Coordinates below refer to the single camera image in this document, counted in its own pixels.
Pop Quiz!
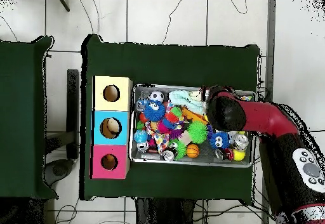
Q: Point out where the large green spiky ball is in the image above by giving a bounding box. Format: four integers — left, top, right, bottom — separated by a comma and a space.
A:
187, 121, 209, 143

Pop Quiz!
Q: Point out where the beige wedge block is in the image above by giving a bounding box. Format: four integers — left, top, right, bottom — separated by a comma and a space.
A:
180, 130, 194, 146

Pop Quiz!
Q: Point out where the wooden box with three holes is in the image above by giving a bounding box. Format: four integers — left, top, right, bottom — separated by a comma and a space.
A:
90, 75, 133, 180

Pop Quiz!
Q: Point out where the mint green cloth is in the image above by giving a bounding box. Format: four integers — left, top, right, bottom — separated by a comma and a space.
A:
168, 89, 207, 115

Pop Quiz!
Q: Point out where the black and white soccer ball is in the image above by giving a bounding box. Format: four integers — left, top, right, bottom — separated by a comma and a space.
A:
149, 90, 165, 103

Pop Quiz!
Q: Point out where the small blue spiky ball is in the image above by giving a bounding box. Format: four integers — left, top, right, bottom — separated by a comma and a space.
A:
209, 131, 230, 150

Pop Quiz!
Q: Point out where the blue spiky ball with eyes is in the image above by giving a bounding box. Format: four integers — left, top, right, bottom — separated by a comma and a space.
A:
143, 99, 166, 122

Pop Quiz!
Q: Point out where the orange basketball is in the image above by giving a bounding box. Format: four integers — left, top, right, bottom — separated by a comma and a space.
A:
185, 143, 201, 159

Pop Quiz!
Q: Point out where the silver metal can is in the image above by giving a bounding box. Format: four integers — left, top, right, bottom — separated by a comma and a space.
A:
233, 133, 249, 150

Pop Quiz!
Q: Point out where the yellow ball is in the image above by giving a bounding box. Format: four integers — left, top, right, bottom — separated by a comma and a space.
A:
232, 149, 246, 162

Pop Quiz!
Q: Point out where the blue globe ball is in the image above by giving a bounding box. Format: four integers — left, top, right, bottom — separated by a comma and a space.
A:
133, 129, 149, 143

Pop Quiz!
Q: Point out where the black upright panel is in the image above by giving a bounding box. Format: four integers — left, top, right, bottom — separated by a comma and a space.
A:
44, 69, 81, 187

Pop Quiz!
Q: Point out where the silver wire mesh bin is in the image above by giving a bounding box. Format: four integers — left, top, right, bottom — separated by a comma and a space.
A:
128, 82, 257, 168

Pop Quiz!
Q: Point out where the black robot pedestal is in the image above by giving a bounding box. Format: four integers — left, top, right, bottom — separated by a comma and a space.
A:
135, 197, 196, 224

